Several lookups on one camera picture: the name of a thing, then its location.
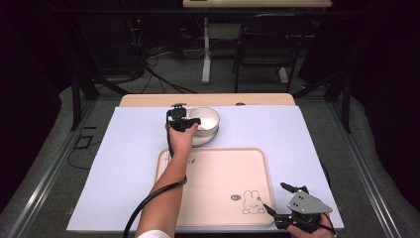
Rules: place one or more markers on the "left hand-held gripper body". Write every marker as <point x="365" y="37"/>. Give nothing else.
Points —
<point x="178" y="119"/>

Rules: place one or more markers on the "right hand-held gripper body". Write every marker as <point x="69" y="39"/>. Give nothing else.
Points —
<point x="307" y="206"/>

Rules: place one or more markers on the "white bowl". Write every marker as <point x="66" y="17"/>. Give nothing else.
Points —
<point x="208" y="120"/>

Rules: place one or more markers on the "white plate with dark rim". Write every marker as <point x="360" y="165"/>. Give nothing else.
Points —
<point x="204" y="140"/>

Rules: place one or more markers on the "beige tray with rabbit print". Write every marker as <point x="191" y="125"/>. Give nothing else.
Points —
<point x="224" y="178"/>

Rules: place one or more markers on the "person's left hand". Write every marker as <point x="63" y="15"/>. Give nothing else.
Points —
<point x="181" y="140"/>

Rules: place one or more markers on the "person's right hand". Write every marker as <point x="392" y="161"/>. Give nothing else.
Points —
<point x="317" y="233"/>

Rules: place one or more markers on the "light wooden table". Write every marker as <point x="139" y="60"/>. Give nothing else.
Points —
<point x="204" y="99"/>

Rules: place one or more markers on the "white patterned spoon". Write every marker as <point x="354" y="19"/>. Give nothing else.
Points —
<point x="191" y="162"/>

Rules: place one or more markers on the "white chopsticks pair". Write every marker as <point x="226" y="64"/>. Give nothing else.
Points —
<point x="165" y="163"/>

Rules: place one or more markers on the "pale lavender table mat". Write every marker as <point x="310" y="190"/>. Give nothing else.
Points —
<point x="132" y="148"/>

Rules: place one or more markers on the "white desk leg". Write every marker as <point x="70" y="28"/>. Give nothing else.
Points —
<point x="206" y="53"/>
<point x="283" y="75"/>

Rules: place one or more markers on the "black equipment with red light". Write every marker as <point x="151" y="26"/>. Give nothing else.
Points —
<point x="122" y="43"/>

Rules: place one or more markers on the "black chair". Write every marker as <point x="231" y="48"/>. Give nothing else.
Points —
<point x="270" y="39"/>

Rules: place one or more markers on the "black horizontal bar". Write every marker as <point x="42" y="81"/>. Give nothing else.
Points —
<point x="132" y="11"/>

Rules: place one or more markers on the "aluminium floor rail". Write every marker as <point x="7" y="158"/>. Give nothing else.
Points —
<point x="49" y="172"/>
<point x="363" y="172"/>

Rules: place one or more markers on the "black metal stand frame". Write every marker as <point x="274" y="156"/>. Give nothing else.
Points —
<point x="345" y="99"/>
<point x="76" y="99"/>

